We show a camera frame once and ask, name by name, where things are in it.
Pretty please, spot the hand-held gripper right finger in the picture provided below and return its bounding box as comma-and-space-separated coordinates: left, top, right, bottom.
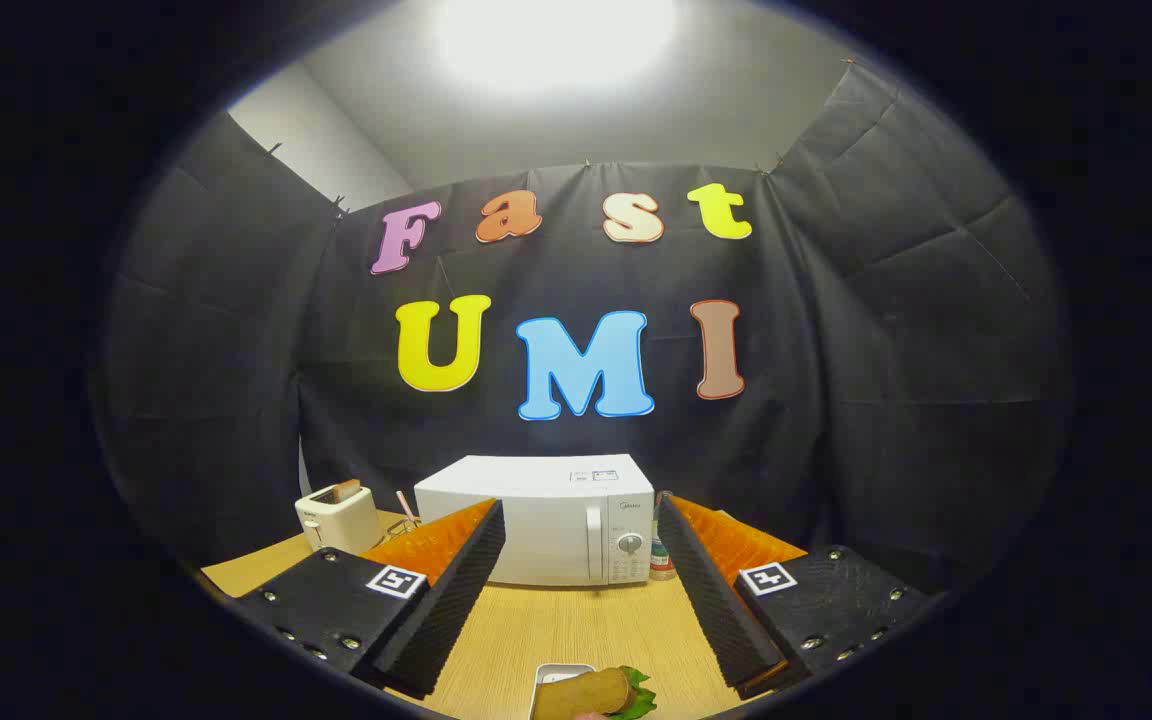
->
656, 493, 932, 701

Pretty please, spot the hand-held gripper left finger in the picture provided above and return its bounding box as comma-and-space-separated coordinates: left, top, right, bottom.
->
236, 498, 507, 699

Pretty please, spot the white microwave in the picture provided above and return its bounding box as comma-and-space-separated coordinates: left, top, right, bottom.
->
414, 455, 656, 587

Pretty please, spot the toy sandwich with green lettuce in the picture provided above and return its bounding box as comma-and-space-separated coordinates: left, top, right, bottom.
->
533, 666, 659, 720

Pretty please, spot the clear plastic bottle red cap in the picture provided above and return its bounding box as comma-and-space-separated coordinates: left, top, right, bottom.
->
649, 490, 679, 583

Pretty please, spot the small white tray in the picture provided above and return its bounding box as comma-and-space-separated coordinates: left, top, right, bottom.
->
528, 662, 597, 720

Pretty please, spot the white toaster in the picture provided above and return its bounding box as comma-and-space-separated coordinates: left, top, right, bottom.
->
295, 480, 383, 556

